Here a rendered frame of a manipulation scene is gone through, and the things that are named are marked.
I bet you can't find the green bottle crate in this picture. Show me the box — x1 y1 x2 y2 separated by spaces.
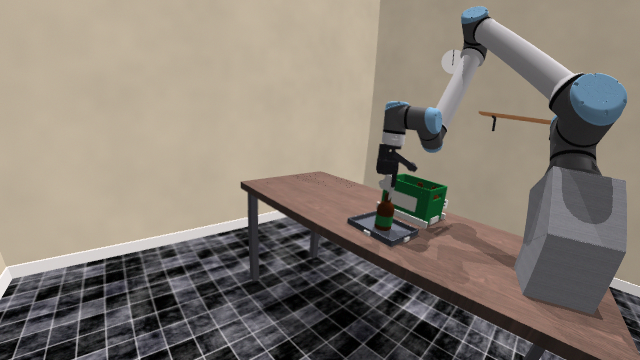
390 174 444 224

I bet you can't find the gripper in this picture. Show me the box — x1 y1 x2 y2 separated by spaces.
376 143 401 200

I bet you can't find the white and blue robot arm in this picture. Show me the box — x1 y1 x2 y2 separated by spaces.
382 6 627 176

